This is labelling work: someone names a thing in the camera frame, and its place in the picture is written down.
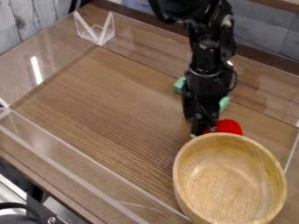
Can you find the clear acrylic enclosure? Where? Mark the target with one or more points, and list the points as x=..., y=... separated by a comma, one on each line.
x=92, y=124

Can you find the wooden bowl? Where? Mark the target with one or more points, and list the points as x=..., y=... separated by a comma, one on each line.
x=228, y=181

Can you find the red plush fruit green leaves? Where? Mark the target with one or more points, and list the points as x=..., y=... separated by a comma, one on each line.
x=225, y=126

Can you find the green rectangular block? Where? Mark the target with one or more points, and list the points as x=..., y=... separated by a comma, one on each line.
x=177, y=90

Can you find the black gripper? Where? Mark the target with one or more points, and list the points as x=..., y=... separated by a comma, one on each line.
x=203, y=91

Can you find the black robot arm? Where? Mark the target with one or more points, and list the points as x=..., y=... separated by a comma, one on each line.
x=208, y=19

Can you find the black metal bracket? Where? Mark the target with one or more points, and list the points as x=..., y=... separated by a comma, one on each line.
x=41, y=213

